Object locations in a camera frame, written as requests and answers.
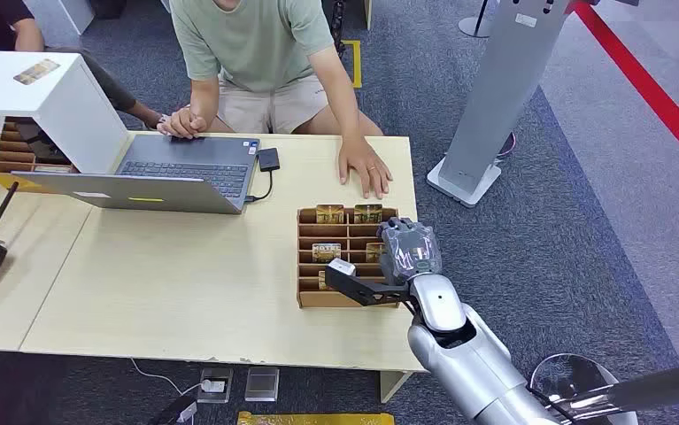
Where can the yellow sheet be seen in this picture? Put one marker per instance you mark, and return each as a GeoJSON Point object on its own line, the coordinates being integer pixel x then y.
{"type": "Point", "coordinates": [315, 419]}

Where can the white cabinet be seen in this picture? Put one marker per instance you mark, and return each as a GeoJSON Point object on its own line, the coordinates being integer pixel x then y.
{"type": "Point", "coordinates": [60, 17]}

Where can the gold hotel card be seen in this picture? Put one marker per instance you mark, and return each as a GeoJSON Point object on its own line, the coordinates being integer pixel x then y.
{"type": "Point", "coordinates": [326, 253]}

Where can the gold patterned card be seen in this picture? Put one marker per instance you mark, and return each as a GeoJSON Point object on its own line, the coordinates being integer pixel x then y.
{"type": "Point", "coordinates": [373, 253]}
{"type": "Point", "coordinates": [329, 214]}
{"type": "Point", "coordinates": [322, 283]}
{"type": "Point", "coordinates": [368, 214]}

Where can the chrome stanchion with pole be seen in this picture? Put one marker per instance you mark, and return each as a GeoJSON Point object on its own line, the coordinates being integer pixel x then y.
{"type": "Point", "coordinates": [609, 399]}

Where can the yellow floor tape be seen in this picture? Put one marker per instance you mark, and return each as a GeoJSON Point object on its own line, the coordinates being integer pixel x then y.
{"type": "Point", "coordinates": [356, 64]}

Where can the person's hand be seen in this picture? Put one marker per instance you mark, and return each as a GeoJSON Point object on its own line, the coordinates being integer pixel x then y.
{"type": "Point", "coordinates": [365, 167]}
{"type": "Point", "coordinates": [182, 123]}

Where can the person's left hand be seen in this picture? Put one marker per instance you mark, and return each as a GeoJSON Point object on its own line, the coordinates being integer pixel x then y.
{"type": "Point", "coordinates": [365, 167]}

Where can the red floor tape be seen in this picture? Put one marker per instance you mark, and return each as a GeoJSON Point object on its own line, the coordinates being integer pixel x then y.
{"type": "Point", "coordinates": [650, 94]}

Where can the table leg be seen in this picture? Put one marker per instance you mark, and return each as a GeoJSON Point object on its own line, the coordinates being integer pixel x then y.
{"type": "Point", "coordinates": [393, 386]}

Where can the grey laptop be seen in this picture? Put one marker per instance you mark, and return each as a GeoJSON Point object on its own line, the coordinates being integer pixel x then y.
{"type": "Point", "coordinates": [192, 170]}

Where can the wooden card organizer tray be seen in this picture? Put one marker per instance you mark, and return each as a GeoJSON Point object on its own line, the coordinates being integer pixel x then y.
{"type": "Point", "coordinates": [13, 157]}
{"type": "Point", "coordinates": [310, 299]}

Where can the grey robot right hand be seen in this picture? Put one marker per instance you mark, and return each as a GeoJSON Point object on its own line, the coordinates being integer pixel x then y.
{"type": "Point", "coordinates": [412, 252]}

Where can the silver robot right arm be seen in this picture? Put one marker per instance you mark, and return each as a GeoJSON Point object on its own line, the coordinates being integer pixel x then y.
{"type": "Point", "coordinates": [468, 363]}

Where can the white box shelf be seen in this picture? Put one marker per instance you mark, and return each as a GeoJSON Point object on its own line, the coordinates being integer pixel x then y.
{"type": "Point", "coordinates": [75, 111]}

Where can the pale wrist camera, black bracket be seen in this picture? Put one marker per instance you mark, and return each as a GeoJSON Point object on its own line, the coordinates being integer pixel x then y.
{"type": "Point", "coordinates": [362, 288]}

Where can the metal stanchion base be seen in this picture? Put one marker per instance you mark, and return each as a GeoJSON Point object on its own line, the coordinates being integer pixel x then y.
{"type": "Point", "coordinates": [473, 26]}

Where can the grey floor kiosk stand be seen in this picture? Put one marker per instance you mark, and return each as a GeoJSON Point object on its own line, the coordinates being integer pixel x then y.
{"type": "Point", "coordinates": [503, 82]}

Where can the person's right hand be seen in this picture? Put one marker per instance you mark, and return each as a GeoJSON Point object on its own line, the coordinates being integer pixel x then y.
{"type": "Point", "coordinates": [182, 123]}

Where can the floor socket plate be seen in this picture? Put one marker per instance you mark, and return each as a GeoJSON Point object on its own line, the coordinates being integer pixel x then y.
{"type": "Point", "coordinates": [261, 384]}
{"type": "Point", "coordinates": [216, 385]}

